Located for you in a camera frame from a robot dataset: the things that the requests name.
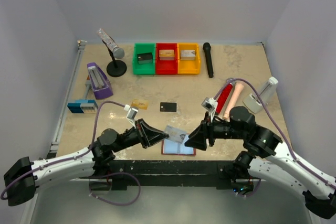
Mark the black card from holder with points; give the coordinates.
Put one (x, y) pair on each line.
(168, 107)

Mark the white metronome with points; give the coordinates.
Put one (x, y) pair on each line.
(266, 92)

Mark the red leather card holder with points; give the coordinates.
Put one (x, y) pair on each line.
(174, 148)

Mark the yellow plastic bin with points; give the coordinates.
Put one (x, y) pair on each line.
(190, 66)

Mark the red plastic bin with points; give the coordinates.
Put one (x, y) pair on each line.
(166, 67)

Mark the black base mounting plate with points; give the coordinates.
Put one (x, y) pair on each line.
(218, 174)

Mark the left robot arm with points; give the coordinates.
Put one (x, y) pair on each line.
(26, 178)

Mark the silver card in yellow bin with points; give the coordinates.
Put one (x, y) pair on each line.
(188, 55)

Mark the black card in green bin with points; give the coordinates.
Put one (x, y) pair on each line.
(145, 58)

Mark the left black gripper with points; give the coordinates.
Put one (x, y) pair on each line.
(148, 135)

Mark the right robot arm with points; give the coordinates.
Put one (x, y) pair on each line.
(266, 156)

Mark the silver card from holder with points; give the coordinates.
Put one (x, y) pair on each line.
(175, 135)

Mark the black microphone stand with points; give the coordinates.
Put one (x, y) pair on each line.
(116, 67)

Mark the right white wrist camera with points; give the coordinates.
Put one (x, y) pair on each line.
(210, 104)

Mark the tan card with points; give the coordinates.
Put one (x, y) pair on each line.
(140, 104)
(166, 54)

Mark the aluminium frame rail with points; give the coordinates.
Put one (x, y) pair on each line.
(55, 140)

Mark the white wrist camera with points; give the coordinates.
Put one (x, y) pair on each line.
(210, 104)
(131, 114)

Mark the blue grey block toy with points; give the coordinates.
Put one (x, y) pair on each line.
(83, 105)

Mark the black microphone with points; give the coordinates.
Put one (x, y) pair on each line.
(208, 59)

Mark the tan card in red bin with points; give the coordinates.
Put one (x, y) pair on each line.
(166, 54)

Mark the red microphone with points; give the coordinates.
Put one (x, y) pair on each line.
(224, 96)

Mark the green plastic bin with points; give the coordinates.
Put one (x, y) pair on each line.
(145, 69)

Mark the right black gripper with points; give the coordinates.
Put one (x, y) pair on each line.
(197, 139)

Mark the glitter silver microphone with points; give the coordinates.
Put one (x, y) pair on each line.
(110, 44)

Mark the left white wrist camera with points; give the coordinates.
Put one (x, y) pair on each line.
(131, 114)

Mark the pink microphone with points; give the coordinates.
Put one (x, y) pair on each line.
(239, 86)

